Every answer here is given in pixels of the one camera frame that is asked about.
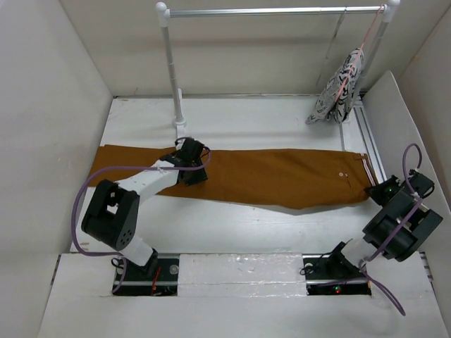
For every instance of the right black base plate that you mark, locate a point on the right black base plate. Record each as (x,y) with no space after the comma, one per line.
(327,276)

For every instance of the grey clothes hanger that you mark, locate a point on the grey clothes hanger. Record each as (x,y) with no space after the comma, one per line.
(330,45)

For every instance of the white foam block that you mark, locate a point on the white foam block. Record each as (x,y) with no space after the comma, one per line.
(241,275)

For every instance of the pink clothes hanger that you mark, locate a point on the pink clothes hanger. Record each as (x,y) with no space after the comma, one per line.
(360,49)

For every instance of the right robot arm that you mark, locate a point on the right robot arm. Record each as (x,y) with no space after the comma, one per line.
(401,226)

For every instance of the brown trousers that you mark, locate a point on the brown trousers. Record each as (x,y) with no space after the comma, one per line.
(291,178)

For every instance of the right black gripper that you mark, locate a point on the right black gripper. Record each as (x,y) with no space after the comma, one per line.
(374,191)

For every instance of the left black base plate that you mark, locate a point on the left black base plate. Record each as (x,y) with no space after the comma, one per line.
(135,281)

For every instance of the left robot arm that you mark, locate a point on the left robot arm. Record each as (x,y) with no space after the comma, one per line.
(111,216)

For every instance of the white and silver clothes rack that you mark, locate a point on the white and silver clothes rack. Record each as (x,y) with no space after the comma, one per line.
(384,11)

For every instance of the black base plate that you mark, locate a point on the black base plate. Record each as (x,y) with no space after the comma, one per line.
(327,276)
(135,281)

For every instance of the black and white patterned garment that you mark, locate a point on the black and white patterned garment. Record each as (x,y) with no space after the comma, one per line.
(325,108)

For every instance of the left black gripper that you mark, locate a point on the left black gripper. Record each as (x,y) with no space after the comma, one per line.
(198,177)

